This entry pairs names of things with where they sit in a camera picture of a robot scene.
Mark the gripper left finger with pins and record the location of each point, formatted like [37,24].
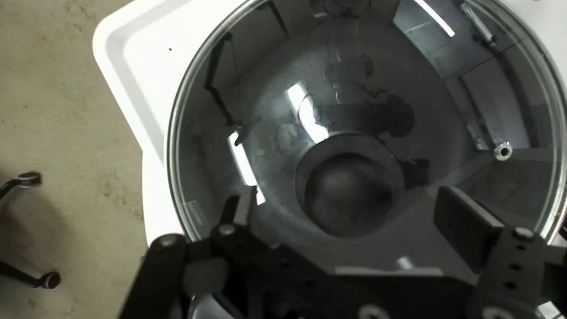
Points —
[230,248]

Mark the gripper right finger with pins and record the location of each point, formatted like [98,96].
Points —
[509,266]

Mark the metal pot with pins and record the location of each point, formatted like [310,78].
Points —
[503,151]

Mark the glass pot lid with black knob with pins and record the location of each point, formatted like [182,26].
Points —
[350,190]

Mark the black office chair base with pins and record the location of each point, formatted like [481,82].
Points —
[26,180]

